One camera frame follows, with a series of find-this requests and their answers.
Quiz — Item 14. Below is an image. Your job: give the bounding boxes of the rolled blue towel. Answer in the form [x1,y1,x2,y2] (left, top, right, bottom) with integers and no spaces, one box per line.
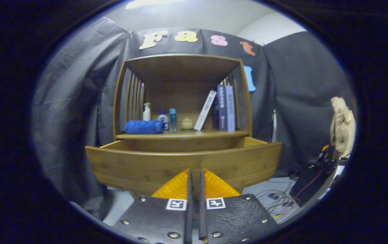
[124,120,166,134]

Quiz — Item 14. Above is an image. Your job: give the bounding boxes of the clear blue bottle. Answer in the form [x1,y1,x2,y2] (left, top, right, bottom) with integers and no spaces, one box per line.
[169,108,177,132]

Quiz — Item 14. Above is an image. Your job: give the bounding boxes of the wooden drawer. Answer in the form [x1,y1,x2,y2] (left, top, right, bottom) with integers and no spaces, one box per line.
[85,136,282,196]

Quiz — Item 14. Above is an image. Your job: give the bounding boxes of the black tripod stand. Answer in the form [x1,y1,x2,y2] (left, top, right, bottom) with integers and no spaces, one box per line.
[271,108,278,143]

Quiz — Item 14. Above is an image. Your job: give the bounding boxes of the beige cloth bag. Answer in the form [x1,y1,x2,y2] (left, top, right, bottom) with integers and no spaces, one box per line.
[329,97,357,158]

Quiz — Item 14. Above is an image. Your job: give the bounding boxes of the black equipment with orange part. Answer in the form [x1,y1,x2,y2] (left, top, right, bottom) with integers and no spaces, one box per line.
[289,145,340,207]

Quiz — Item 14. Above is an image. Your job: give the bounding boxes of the white bottle with blue cap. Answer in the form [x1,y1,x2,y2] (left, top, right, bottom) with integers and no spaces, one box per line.
[157,109,169,131]

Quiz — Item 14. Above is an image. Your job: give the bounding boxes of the dark blue book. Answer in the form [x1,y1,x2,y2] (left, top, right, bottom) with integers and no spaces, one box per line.
[213,85,228,131]

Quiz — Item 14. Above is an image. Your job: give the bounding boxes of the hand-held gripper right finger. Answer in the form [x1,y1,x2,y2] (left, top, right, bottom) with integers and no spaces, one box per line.
[199,167,279,244]

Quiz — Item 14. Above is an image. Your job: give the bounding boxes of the tangled floor cables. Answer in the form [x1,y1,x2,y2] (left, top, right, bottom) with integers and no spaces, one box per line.
[255,176,303,217]

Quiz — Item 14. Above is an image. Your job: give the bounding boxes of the white book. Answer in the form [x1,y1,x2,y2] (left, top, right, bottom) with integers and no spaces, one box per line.
[194,90,217,131]

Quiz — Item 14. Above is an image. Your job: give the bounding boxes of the wooden countertop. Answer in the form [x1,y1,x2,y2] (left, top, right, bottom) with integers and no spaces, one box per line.
[116,129,249,140]

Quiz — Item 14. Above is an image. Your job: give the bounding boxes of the light purple book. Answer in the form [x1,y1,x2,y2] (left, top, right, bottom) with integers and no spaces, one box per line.
[225,86,236,132]

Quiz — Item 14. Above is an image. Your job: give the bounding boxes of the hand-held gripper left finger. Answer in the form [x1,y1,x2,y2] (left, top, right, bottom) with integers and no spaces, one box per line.
[113,168,193,244]

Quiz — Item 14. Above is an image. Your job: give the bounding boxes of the wooden cabinet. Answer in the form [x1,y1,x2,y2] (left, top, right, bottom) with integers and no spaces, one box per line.
[113,54,253,200]

